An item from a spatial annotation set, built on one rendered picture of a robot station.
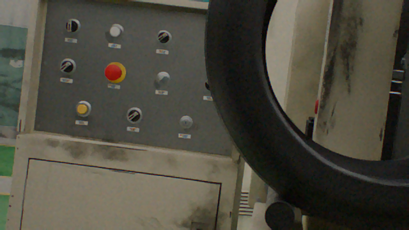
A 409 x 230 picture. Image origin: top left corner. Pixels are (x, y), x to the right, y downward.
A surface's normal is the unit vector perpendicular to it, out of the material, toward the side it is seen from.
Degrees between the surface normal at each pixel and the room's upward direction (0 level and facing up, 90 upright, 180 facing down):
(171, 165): 90
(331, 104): 90
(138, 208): 90
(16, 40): 90
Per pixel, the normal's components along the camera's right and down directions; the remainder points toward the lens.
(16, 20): 0.22, 0.08
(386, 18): -0.10, 0.04
